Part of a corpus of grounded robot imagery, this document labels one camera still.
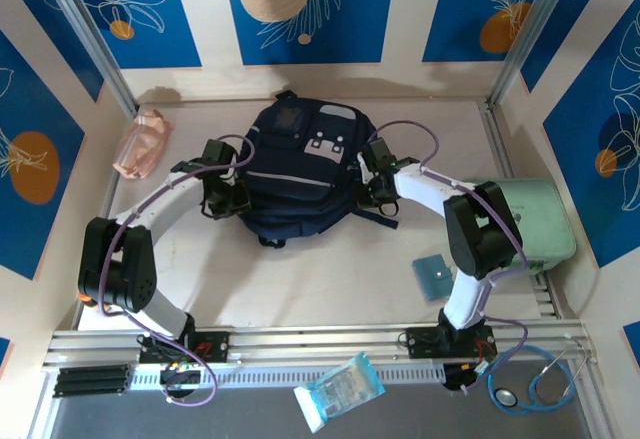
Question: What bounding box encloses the navy blue backpack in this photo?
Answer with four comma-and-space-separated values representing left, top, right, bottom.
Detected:
238, 89, 401, 249

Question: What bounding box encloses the pink mesh pencil case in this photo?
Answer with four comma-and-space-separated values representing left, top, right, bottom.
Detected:
112, 108, 174, 181

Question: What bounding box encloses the small teal snap wallet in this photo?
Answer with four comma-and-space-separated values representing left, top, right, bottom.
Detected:
412, 254, 454, 303

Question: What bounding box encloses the mint green zip case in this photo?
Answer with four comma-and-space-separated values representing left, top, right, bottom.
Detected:
472, 178, 577, 276

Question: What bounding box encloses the black connector box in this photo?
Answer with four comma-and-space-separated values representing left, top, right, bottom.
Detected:
443, 362, 489, 394
159, 363, 202, 394

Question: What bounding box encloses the blue wet wipes packet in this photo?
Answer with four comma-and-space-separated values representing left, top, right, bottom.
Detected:
293, 351, 387, 434

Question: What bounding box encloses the black aluminium profile block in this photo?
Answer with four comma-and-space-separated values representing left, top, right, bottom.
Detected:
52, 364, 134, 399

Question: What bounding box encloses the blue stethoscope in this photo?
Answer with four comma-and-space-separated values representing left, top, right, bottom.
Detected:
487, 343, 589, 416

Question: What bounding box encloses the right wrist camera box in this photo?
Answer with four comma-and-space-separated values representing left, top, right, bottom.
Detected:
366, 137, 400, 166

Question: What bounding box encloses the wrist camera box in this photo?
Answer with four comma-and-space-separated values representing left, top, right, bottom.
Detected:
201, 138, 239, 173
366, 137, 400, 166

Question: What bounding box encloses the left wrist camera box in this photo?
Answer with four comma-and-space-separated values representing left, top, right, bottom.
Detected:
201, 138, 239, 173

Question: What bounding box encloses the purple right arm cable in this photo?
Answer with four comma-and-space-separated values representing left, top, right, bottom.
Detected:
369, 119, 530, 395

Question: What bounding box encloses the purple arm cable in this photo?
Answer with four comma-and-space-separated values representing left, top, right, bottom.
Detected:
99, 134, 257, 406
369, 119, 530, 395

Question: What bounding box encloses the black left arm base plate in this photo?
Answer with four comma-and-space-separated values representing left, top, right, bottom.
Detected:
138, 329, 230, 364

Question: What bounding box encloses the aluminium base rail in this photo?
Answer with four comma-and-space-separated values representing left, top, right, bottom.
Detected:
42, 321, 599, 373

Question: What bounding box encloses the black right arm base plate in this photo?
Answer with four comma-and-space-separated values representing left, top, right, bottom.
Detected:
405, 326, 497, 360

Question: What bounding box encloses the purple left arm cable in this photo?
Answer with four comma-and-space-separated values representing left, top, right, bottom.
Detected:
99, 134, 257, 406

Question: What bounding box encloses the white slotted cable duct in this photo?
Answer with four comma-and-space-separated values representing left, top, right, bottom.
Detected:
127, 362, 446, 388

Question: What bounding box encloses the aluminium frame post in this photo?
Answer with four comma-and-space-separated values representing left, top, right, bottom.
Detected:
34, 0, 139, 115
487, 0, 584, 105

